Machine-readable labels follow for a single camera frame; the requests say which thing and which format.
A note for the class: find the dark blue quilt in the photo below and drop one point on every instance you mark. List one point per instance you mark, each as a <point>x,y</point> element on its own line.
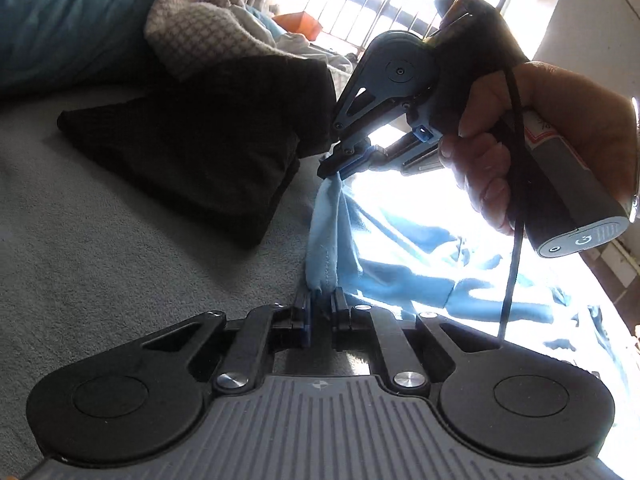
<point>65,15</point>

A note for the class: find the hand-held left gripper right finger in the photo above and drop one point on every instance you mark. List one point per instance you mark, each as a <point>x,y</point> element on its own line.
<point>336,327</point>

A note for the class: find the black cloth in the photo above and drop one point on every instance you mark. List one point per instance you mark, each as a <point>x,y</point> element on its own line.
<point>210,140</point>

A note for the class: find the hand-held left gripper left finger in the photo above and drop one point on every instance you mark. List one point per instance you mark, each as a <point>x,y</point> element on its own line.
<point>306,327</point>

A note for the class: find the light blue t-shirt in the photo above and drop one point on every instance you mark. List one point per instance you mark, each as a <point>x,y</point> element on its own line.
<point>330,230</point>

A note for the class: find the person's right hand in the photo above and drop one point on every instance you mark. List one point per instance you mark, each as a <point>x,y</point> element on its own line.
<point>575,110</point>

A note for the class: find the beige checkered blanket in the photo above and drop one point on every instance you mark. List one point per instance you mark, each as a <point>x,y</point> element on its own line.
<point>200,20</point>

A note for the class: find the metal bangle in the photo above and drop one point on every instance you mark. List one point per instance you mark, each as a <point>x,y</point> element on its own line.
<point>636,160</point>

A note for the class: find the orange bag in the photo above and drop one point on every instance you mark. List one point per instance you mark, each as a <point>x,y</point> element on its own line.
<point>300,24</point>

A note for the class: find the metal window grille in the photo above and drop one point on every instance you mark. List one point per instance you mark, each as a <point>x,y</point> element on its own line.
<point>370,5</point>

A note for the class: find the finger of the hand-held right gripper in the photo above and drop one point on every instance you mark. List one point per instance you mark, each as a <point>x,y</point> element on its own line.
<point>347,160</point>
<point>405,152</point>

